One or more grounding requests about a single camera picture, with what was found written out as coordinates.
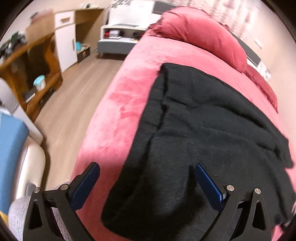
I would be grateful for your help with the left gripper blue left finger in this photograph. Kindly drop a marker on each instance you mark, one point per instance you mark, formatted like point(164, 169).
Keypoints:
point(40, 223)

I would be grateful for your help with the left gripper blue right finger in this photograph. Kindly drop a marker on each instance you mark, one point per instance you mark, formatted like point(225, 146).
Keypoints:
point(253, 223)

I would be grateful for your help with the black knitted garment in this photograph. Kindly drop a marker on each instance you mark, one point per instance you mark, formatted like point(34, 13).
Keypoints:
point(194, 117)

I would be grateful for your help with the grey knitted sleeve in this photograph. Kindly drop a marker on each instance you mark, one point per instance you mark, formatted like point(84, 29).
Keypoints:
point(17, 215)

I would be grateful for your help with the white and blue chair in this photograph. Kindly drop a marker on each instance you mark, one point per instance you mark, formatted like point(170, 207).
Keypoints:
point(22, 157)

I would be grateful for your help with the pink velvet bed cover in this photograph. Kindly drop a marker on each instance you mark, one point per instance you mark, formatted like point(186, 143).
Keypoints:
point(112, 128)

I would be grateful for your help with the dark pink pillow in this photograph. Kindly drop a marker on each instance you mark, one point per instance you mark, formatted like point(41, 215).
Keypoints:
point(265, 88)

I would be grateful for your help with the light blue white jar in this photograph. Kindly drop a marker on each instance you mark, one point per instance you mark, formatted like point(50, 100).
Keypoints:
point(40, 83)

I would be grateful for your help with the wooden shelf unit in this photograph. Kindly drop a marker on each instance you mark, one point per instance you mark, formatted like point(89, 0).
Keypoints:
point(24, 65)

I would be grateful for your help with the small dark storage box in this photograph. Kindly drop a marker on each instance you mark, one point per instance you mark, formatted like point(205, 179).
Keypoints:
point(83, 51)

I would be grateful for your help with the white and wood desk cabinet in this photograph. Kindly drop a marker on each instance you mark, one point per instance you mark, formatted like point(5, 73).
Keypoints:
point(76, 25)

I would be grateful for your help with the white bedside table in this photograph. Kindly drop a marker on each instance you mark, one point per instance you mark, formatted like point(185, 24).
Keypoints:
point(119, 38)

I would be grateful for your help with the patterned white curtain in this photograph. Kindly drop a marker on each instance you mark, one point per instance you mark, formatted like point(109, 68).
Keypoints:
point(240, 16)

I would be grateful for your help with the large pink folded duvet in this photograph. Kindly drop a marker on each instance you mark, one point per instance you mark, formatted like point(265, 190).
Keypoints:
point(196, 27)

